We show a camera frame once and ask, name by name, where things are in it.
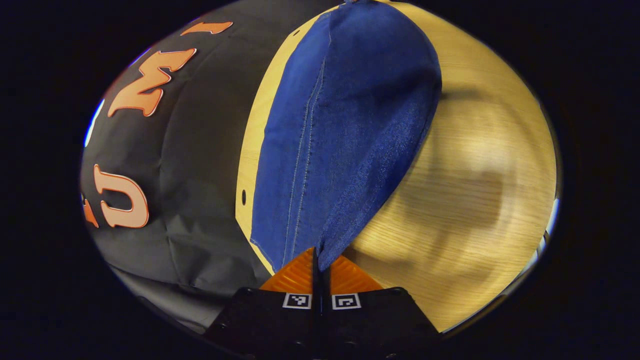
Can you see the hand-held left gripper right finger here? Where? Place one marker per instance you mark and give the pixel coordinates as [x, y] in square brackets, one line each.
[370, 325]

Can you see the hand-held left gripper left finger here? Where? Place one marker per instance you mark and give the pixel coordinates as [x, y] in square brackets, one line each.
[280, 325]

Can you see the blue denim jeans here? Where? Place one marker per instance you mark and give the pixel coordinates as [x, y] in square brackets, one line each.
[340, 140]

